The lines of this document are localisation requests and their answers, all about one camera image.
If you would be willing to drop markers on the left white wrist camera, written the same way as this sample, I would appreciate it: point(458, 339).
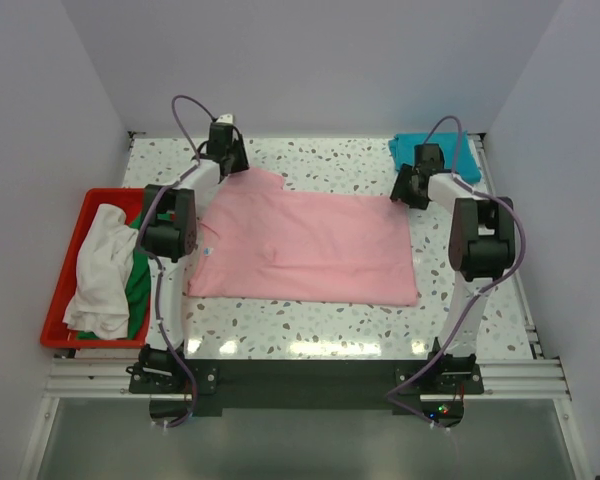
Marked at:
point(227, 118)

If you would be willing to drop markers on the green t shirt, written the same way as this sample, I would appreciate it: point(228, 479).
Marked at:
point(137, 292)

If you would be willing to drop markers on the aluminium frame rail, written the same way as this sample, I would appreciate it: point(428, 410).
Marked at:
point(88, 378)

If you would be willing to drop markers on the pink t shirt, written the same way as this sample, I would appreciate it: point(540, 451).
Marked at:
point(262, 241)

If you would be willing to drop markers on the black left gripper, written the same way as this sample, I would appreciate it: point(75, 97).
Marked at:
point(242, 163)

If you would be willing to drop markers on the white t shirt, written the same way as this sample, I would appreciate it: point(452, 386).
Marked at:
point(104, 264)

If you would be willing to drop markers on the red plastic bin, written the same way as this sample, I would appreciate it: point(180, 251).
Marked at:
point(55, 334)

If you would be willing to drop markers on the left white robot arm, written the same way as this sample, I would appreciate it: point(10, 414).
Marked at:
point(169, 228)

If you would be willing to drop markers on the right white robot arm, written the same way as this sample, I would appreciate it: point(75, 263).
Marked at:
point(481, 247)

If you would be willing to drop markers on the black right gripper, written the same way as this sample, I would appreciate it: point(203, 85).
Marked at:
point(399, 190)

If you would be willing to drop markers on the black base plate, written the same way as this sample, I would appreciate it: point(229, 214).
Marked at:
point(207, 388)

